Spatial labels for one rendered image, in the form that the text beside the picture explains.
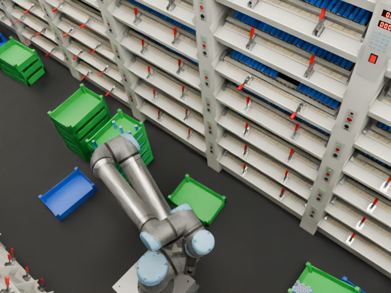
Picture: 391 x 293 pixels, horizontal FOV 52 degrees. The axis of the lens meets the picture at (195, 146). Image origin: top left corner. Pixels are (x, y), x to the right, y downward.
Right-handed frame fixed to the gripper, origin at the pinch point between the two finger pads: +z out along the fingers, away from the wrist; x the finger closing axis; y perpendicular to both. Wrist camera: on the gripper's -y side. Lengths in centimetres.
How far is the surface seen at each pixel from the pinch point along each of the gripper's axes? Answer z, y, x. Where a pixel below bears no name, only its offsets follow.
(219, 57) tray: -43, 85, 0
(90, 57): 57, 137, 68
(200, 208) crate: 46, 37, -17
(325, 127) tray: -61, 49, -41
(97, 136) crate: 40, 71, 52
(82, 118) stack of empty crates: 44, 83, 63
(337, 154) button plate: -53, 42, -51
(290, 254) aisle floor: 25, 12, -67
